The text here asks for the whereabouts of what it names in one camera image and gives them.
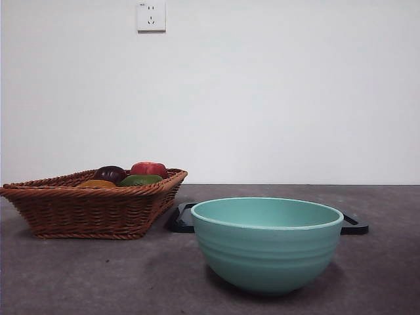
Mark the teal ribbed bowl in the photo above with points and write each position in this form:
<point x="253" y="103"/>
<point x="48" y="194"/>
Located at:
<point x="267" y="256"/>

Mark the brown fuzzy kiwi fruit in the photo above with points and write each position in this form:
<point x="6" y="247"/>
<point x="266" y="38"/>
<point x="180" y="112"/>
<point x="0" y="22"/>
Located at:
<point x="96" y="183"/>

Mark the red apple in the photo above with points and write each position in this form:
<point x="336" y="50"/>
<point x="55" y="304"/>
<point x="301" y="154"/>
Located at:
<point x="148" y="168"/>

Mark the dark teal rectangular tray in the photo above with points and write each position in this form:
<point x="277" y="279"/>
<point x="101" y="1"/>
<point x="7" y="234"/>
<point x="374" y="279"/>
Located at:
<point x="180" y="220"/>

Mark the green avocado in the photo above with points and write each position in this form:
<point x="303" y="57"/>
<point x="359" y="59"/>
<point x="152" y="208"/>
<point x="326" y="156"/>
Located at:
<point x="141" y="180"/>

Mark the dark purple round fruit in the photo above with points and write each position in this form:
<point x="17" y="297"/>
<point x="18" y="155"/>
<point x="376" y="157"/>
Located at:
<point x="110" y="172"/>

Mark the brown wicker basket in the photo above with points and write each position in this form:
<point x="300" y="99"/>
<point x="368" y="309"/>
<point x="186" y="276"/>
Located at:
<point x="82" y="210"/>

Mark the white wall socket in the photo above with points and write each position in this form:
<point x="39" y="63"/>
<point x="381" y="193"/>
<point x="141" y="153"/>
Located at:
<point x="151" y="16"/>

